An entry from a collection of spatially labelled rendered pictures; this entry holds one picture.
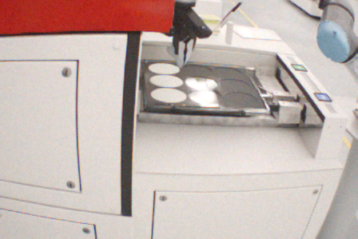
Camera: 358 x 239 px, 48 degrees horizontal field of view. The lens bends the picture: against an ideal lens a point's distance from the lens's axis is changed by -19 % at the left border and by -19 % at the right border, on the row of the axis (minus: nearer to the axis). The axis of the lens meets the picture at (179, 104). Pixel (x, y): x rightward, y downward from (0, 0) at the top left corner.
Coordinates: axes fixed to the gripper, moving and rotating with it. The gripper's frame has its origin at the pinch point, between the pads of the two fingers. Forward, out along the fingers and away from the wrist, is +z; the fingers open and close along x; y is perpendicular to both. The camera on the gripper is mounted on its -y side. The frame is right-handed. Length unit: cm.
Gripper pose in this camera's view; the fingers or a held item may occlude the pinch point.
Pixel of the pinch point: (182, 64)
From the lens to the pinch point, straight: 143.9
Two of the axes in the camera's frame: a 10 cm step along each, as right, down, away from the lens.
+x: -6.9, 2.4, -6.8
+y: -7.2, -3.5, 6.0
